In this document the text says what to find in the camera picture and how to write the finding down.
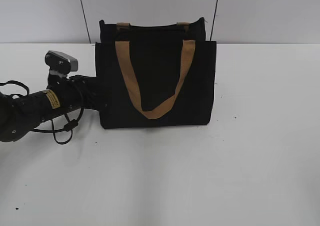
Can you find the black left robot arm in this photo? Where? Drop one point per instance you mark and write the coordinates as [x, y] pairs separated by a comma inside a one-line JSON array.
[[20, 114]]

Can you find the black canvas tote bag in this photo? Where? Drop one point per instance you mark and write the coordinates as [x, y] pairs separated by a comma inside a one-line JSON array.
[[155, 76]]

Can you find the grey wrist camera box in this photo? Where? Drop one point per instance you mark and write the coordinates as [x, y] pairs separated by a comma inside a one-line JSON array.
[[60, 62]]

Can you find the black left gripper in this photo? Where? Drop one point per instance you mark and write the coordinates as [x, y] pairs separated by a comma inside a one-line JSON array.
[[76, 91]]

